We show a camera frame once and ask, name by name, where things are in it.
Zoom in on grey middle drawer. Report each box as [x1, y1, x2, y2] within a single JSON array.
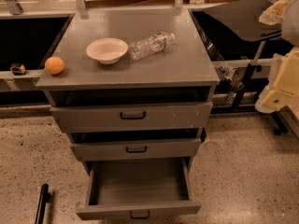
[[71, 138, 200, 161]]

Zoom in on grey top drawer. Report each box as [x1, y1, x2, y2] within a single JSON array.
[[50, 102, 212, 133]]

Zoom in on black tray stand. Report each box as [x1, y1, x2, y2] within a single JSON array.
[[205, 0, 288, 135]]

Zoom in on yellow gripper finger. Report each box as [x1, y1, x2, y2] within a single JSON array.
[[259, 0, 289, 25], [255, 47, 299, 113]]

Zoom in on yellow black tape measure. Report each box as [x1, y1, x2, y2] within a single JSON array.
[[10, 63, 26, 76]]

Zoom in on grey drawer cabinet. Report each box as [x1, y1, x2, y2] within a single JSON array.
[[36, 7, 221, 175]]

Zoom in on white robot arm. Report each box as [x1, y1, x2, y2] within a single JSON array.
[[255, 0, 299, 113]]

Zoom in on grey drawer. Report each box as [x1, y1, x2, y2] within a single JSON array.
[[77, 158, 200, 220], [50, 102, 212, 133], [71, 138, 200, 161]]

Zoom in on white bowl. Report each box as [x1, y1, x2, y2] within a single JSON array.
[[86, 38, 128, 64]]

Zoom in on grey bottom drawer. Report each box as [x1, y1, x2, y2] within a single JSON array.
[[77, 158, 200, 220]]

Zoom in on orange fruit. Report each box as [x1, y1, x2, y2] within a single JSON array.
[[45, 57, 64, 75]]

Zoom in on clear plastic water bottle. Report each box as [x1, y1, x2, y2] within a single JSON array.
[[128, 32, 175, 61]]

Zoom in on black bar on floor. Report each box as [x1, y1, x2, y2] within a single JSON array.
[[35, 184, 51, 224]]

